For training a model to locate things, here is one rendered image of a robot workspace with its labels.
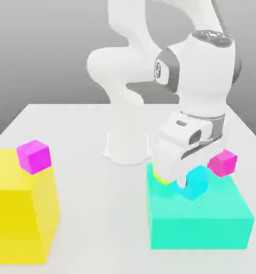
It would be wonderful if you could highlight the small cyan cube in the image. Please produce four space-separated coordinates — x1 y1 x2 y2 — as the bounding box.
177 165 211 202

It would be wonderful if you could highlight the large yellow box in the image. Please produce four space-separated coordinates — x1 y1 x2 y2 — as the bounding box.
0 147 61 265

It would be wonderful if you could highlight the small yellow cube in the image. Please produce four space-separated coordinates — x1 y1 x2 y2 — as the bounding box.
152 168 172 185

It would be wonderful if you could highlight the small pink cube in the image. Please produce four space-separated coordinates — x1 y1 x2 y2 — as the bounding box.
206 149 238 178

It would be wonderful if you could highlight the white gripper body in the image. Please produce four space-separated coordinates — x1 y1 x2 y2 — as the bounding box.
154 136 225 182

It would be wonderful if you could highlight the large teal box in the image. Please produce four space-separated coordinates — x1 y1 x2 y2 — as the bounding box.
146 162 255 250

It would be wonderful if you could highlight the small magenta cube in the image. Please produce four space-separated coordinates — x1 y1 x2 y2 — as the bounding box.
15 139 52 176

